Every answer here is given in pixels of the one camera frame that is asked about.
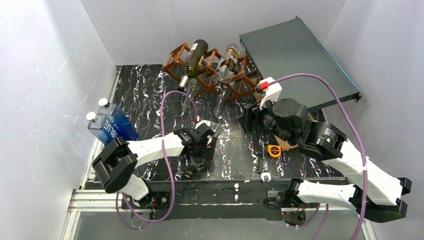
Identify dark green wine bottle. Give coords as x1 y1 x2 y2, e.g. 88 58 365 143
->
177 39 209 92

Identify brown wooden board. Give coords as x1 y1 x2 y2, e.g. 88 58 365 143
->
253 77 298 152

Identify dark grey flat box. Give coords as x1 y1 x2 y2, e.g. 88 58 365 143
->
239 17 362 112

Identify brown wooden wine rack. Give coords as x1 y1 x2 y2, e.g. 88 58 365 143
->
161 42 261 102

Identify silver wrench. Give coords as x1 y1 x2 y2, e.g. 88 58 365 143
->
260 155 272 182

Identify clear square liquor bottle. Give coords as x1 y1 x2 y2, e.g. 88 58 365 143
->
213 43 240 95
183 120 222 180

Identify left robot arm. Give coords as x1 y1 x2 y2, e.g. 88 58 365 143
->
91 120 221 208

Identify orange tape measure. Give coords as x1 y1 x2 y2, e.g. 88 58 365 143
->
266 144 282 159

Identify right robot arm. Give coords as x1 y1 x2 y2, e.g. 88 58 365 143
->
239 98 412 223

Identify blue square glass bottle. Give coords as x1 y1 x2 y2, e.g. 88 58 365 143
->
86 111 123 146
98 98 139 141

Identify clear wine glass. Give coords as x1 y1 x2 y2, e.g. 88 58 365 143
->
213 87 232 118
181 82 200 116

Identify black comb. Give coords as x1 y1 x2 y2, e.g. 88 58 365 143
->
254 155 263 174

